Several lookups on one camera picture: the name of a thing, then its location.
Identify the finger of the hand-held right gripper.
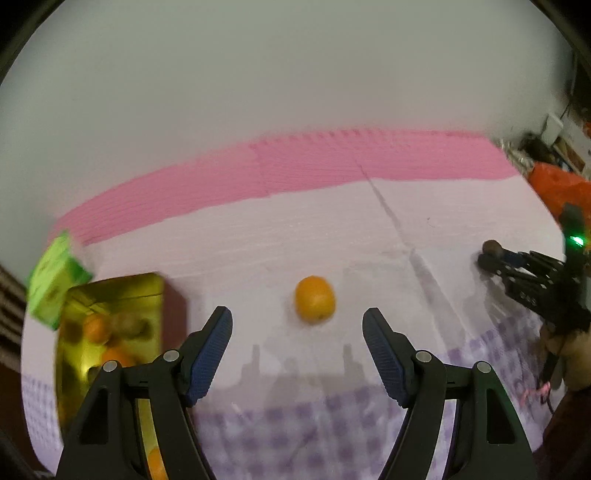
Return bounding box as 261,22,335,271
501,248,568,278
477,255,563,320

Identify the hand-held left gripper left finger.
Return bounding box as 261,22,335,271
55,305,234,480

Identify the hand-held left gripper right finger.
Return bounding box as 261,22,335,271
362,308,539,480

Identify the oval orange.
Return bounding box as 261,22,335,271
294,275,336,325

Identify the large tangerine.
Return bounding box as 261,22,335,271
102,347,139,369

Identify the golden tin box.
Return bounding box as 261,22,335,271
54,272,189,480

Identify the person's right hand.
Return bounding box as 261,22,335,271
542,323,591,392

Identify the kiwi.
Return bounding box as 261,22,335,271
122,314,154,341

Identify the orange plastic bag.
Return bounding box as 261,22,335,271
529,162,591,217

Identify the small tangerine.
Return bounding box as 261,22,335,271
83,316,112,344

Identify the round orange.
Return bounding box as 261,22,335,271
147,445,168,480

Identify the white box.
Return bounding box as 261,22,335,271
541,113,565,144

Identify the pink and checked tablecloth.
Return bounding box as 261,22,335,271
21,130,573,480

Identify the green carton box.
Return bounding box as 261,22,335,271
27,231,93,330

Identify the beige patterned curtain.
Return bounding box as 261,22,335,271
0,261,29,374

